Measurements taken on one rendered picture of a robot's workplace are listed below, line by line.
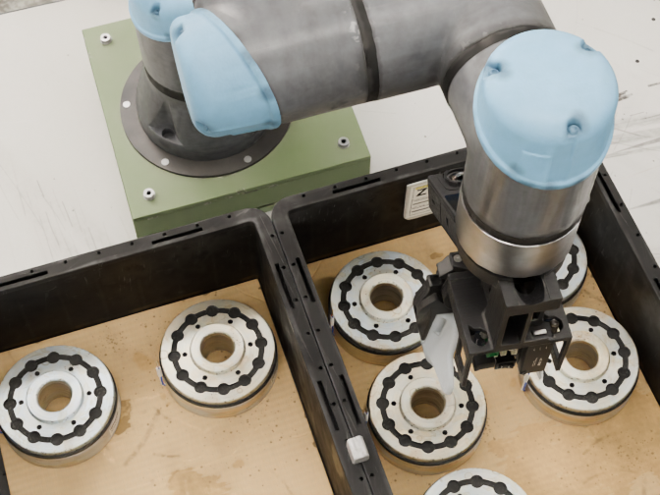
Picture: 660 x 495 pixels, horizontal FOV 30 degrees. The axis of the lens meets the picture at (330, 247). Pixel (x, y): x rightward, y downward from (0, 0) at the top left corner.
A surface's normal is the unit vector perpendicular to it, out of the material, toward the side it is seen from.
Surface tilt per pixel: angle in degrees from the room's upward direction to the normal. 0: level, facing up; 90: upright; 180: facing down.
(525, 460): 0
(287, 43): 25
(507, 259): 90
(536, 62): 0
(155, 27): 90
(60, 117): 0
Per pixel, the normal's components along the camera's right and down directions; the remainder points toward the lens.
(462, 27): -0.58, -0.26
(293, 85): 0.25, 0.52
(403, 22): 0.13, 0.00
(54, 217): 0.00, -0.51
